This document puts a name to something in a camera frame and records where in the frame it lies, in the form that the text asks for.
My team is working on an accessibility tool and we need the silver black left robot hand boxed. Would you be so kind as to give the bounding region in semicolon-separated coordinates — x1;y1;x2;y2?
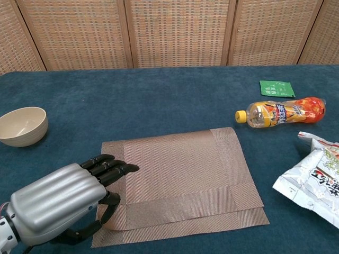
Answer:
5;153;140;246

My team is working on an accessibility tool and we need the white ceramic bowl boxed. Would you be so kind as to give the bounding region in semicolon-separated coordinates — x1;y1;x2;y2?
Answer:
0;106;49;148

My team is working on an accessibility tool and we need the brown woven placemat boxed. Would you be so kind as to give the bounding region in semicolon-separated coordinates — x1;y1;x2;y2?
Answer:
91;126;271;249

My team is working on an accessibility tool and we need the iced tea bottle orange label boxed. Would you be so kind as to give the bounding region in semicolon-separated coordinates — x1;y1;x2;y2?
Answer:
235;96;327;130

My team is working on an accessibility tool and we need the white snack bag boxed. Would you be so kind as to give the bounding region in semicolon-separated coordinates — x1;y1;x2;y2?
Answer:
272;131;339;230

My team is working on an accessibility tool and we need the blue velvet table cover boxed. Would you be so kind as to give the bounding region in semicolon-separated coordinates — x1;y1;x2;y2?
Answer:
0;64;339;254

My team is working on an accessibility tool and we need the woven bamboo screen panel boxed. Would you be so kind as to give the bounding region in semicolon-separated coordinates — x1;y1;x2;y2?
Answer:
123;0;237;69
15;0;135;71
0;0;47;76
299;0;339;66
227;0;324;67

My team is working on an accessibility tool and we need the green tea sachet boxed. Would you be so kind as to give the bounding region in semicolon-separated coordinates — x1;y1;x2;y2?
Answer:
258;80;296;98

